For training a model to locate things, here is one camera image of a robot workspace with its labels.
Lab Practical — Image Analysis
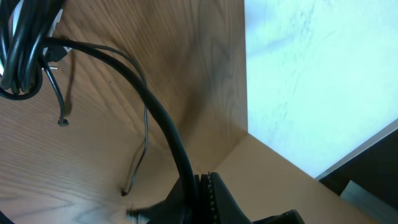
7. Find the thick black cable coil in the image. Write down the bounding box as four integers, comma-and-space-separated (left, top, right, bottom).
0, 0, 200, 218

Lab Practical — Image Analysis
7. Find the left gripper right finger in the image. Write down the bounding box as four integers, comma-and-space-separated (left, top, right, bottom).
200, 172, 252, 224

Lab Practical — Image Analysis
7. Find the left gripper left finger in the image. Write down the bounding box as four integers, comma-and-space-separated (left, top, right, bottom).
126, 179, 199, 224

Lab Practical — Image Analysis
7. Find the thin black USB cable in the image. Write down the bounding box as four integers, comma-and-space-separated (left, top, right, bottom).
57, 43, 150, 197

